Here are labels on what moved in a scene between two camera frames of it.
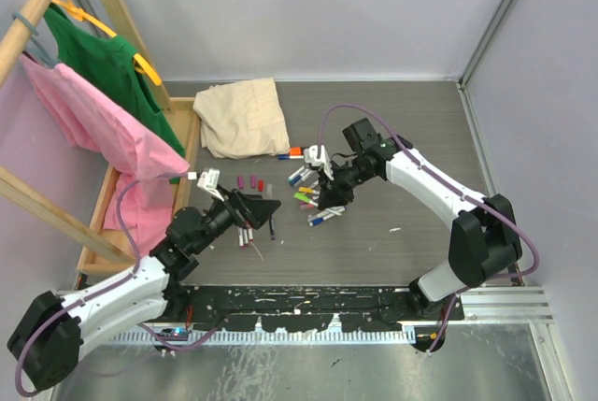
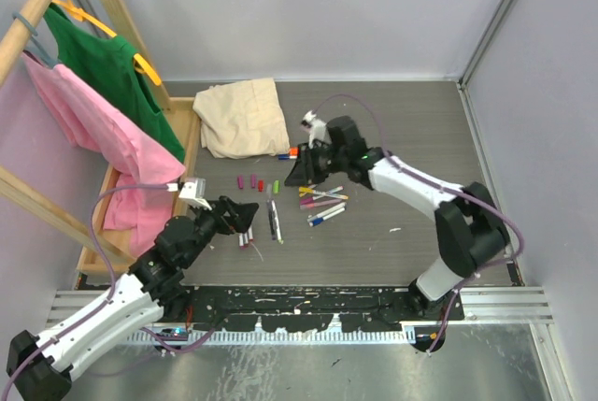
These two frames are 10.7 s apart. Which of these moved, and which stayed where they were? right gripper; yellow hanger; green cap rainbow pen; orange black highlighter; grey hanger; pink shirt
Moved: right gripper; green cap rainbow pen
Stayed: yellow hanger; pink shirt; orange black highlighter; grey hanger
